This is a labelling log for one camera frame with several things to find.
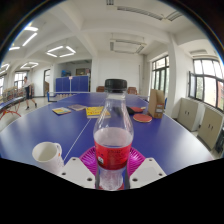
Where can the black table tennis paddle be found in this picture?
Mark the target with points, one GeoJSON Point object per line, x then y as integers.
{"type": "Point", "coordinates": [129, 110]}

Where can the large dark-framed window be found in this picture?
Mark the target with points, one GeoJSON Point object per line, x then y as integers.
{"type": "Point", "coordinates": [208, 81]}

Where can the thin grey booklet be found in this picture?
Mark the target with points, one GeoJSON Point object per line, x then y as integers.
{"type": "Point", "coordinates": [77, 107]}

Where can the framed wall picture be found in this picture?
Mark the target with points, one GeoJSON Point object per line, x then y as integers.
{"type": "Point", "coordinates": [82, 71]}

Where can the ceiling lights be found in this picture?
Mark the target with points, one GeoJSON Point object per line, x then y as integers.
{"type": "Point", "coordinates": [61, 50]}

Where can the clear red-labelled water bottle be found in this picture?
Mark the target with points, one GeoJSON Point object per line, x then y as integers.
{"type": "Point", "coordinates": [113, 140]}

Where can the brown armchair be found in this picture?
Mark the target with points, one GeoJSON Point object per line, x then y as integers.
{"type": "Point", "coordinates": [100, 89]}
{"type": "Point", "coordinates": [132, 90]}

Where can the person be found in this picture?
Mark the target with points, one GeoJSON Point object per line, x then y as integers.
{"type": "Point", "coordinates": [28, 90]}

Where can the folded blue table tennis table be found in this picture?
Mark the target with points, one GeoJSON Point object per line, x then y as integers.
{"type": "Point", "coordinates": [71, 83]}

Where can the blue table with red legs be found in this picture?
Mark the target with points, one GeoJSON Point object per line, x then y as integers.
{"type": "Point", "coordinates": [10, 104]}

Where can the beige cabinet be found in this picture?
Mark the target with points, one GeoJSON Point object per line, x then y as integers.
{"type": "Point", "coordinates": [210, 126]}
{"type": "Point", "coordinates": [188, 114]}

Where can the yellow book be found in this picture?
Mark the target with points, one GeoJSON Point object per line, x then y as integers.
{"type": "Point", "coordinates": [93, 112]}

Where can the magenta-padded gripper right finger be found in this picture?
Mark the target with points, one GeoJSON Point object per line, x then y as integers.
{"type": "Point", "coordinates": [146, 170]}

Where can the red table tennis paddle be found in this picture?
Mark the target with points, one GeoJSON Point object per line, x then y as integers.
{"type": "Point", "coordinates": [137, 109]}
{"type": "Point", "coordinates": [142, 118]}

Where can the ceiling air conditioner unit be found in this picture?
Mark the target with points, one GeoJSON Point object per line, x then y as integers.
{"type": "Point", "coordinates": [128, 46]}

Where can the white cup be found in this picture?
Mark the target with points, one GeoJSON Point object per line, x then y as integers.
{"type": "Point", "coordinates": [46, 155]}

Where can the brown cardboard box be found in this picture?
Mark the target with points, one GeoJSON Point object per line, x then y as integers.
{"type": "Point", "coordinates": [156, 103]}

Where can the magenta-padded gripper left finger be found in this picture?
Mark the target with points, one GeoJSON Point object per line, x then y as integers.
{"type": "Point", "coordinates": [76, 170]}

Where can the low blue barrier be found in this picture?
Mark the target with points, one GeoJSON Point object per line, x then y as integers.
{"type": "Point", "coordinates": [55, 96]}

